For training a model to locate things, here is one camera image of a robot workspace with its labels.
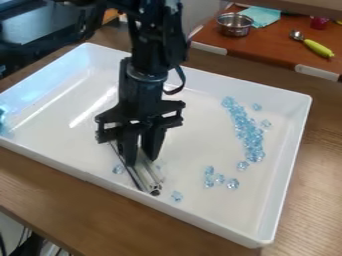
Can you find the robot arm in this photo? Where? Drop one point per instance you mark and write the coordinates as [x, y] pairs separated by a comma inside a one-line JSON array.
[[153, 36]]

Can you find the white tray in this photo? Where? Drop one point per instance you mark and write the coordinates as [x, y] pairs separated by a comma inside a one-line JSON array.
[[209, 133]]

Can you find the pile of blue bits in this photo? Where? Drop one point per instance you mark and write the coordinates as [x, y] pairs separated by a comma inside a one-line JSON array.
[[218, 179], [248, 131]]

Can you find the silver pot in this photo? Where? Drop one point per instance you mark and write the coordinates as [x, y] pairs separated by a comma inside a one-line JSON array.
[[234, 24]]

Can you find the teal cloth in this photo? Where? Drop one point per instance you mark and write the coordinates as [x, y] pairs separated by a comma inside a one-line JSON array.
[[263, 16]]

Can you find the red toy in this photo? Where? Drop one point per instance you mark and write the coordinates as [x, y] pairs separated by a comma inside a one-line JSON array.
[[319, 22]]

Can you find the silver metal bar tool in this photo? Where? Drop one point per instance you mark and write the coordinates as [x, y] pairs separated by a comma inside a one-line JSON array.
[[149, 178]]

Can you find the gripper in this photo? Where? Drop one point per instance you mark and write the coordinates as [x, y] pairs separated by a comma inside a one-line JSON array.
[[140, 96]]

